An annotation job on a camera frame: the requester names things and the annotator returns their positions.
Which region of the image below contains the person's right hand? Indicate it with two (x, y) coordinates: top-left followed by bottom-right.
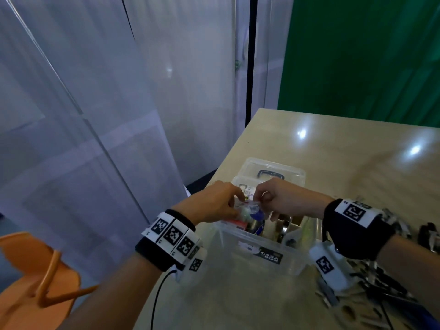
(254, 178), (334, 220)

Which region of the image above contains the person's left hand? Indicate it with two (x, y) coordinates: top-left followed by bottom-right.
(172, 181), (245, 226)

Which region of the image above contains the blue white green packet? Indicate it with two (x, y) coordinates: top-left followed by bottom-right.
(244, 209), (266, 235)

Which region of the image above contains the transparent storage box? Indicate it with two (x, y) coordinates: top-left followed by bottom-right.
(206, 192), (323, 278)

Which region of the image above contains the pile of metal staple strips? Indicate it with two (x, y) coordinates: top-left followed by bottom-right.
(313, 209), (440, 330)

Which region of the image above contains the person's left forearm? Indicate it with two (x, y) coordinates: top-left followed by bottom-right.
(62, 254), (162, 330)

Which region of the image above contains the person's right forearm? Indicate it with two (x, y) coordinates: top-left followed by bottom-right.
(377, 233), (440, 320)

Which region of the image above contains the transparent box lid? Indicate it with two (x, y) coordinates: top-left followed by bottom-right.
(232, 157), (307, 193)

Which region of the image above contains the black marker wristband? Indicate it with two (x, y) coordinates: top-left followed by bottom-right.
(323, 198), (397, 260)
(135, 209), (202, 272)

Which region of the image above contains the green curtain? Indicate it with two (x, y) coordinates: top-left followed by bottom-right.
(278, 0), (440, 128)

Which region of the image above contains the orange chair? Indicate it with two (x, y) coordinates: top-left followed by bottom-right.
(0, 232), (97, 330)

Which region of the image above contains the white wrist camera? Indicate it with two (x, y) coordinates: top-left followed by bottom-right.
(309, 242), (358, 293)
(180, 249), (206, 278)

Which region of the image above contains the black camera cable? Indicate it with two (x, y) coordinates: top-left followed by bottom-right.
(151, 268), (176, 330)

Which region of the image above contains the black window post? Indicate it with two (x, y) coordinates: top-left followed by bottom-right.
(246, 0), (257, 127)

